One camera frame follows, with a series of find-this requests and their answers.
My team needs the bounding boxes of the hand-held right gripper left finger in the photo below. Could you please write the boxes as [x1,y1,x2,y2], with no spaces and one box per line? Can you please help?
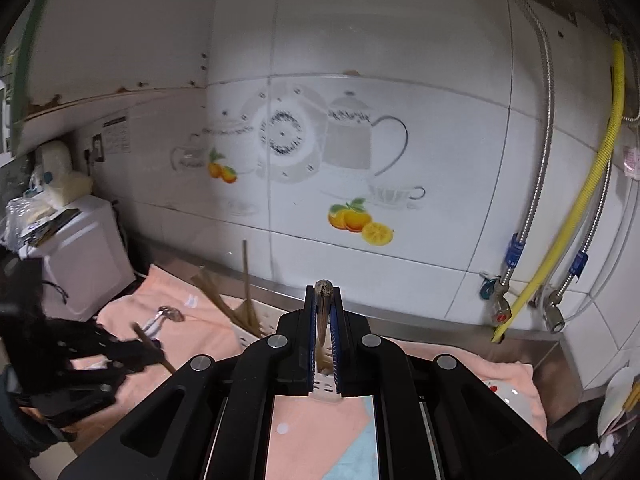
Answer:
[60,284,321,480]

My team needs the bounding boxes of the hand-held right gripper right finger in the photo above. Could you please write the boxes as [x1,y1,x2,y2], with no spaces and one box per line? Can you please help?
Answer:
[327,285,583,480]

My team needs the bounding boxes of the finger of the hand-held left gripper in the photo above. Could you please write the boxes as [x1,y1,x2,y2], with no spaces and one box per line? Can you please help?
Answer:
[29,364,144,417]
[54,319,167,367]

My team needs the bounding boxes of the beige plastic utensil holder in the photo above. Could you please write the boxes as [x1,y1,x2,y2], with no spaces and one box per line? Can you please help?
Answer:
[232,305,351,403]

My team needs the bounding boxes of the metal slotted spoon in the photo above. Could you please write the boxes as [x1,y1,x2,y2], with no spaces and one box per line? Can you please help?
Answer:
[142,305,186,341]

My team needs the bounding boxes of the white microwave oven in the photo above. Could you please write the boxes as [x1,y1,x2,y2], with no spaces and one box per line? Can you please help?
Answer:
[27,195,137,322]

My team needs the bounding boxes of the peach printed towel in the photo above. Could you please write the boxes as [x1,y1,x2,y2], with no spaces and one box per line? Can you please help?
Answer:
[65,265,548,480]

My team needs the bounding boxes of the clear plastic bag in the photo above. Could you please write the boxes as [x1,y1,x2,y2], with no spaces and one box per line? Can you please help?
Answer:
[5,195,56,241]

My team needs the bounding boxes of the cream bag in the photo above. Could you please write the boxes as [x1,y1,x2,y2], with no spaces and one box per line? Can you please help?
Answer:
[30,140,96,207]

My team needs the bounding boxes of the white flower-print dish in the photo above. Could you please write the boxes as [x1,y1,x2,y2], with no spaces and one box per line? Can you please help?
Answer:
[480,379,543,423]

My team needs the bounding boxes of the metal water valve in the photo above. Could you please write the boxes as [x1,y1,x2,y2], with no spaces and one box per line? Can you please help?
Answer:
[542,290,566,333]

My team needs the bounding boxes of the light blue bottle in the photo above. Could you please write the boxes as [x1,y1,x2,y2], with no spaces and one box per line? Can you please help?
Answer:
[565,442,608,473]

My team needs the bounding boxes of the white bottle with brushes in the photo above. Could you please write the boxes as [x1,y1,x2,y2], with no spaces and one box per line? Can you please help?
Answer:
[597,365,640,441]

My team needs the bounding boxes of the black cable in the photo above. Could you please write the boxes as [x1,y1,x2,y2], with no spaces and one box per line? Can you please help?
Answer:
[42,280,71,306]

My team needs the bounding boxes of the red-handled water valve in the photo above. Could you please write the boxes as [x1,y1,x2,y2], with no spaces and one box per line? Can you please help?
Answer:
[480,272,513,326]

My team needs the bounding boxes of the white wall notice sticker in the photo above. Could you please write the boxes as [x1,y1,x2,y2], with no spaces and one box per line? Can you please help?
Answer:
[102,116,132,155]

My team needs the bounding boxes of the green window frame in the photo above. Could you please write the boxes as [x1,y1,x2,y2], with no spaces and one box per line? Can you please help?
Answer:
[0,0,56,156]

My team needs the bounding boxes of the braided metal hose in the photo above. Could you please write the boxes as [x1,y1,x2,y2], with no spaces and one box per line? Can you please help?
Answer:
[497,0,557,291]
[547,150,618,306]

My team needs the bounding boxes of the yellow gas hose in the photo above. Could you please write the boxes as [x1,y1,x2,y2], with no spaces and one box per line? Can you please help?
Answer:
[491,40,628,345]

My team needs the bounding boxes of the pink wall hook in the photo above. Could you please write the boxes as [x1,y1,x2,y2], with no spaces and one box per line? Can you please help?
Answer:
[622,145,640,181]

